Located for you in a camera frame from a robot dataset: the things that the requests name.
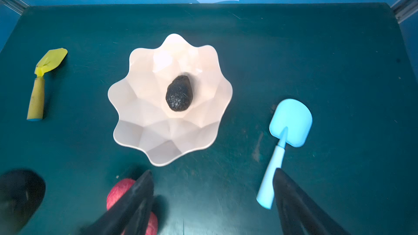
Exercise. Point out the yellow toy shovel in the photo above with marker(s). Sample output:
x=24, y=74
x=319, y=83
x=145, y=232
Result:
x=50, y=61

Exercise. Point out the aluminium corner post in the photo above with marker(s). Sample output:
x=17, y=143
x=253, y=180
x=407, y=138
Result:
x=403, y=9
x=18, y=6

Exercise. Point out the aluminium left corner post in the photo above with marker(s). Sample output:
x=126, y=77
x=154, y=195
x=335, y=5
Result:
x=18, y=6

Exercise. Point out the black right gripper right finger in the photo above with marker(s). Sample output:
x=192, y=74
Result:
x=299, y=214

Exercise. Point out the pink scalloped fruit bowl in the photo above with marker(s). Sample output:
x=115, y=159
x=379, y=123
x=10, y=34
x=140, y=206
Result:
x=146, y=122

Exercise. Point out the red apple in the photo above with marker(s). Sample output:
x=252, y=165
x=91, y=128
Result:
x=118, y=191

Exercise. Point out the light blue toy shovel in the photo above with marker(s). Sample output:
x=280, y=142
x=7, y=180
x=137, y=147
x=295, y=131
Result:
x=291, y=124

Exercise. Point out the aluminium right corner post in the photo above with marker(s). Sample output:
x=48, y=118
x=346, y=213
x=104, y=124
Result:
x=403, y=9

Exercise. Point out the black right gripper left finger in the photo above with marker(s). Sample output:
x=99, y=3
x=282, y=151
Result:
x=130, y=215

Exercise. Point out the black avocado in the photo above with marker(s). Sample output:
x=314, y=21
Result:
x=179, y=94

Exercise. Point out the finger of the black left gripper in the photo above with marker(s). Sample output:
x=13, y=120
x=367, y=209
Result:
x=22, y=192

